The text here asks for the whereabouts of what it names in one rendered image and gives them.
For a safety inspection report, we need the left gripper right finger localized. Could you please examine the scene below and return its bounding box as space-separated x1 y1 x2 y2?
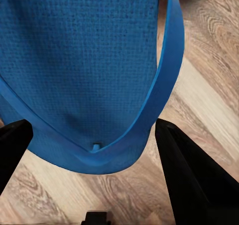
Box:
155 118 239 225

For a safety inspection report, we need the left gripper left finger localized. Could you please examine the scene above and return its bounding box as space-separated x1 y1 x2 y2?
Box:
0 119 33 196

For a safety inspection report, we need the sandal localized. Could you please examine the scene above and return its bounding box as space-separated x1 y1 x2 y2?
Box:
0 0 185 175

